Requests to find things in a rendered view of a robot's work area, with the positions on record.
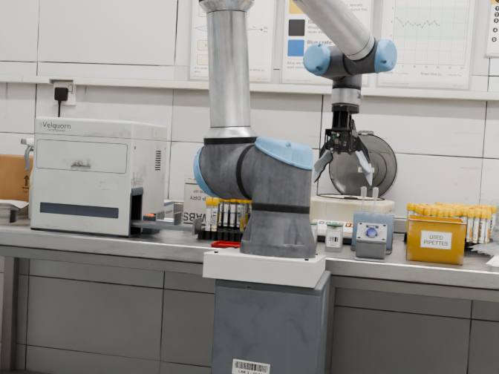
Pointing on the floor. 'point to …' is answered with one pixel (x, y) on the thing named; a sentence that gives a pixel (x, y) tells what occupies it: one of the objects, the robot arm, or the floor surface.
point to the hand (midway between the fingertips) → (342, 185)
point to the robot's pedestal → (269, 327)
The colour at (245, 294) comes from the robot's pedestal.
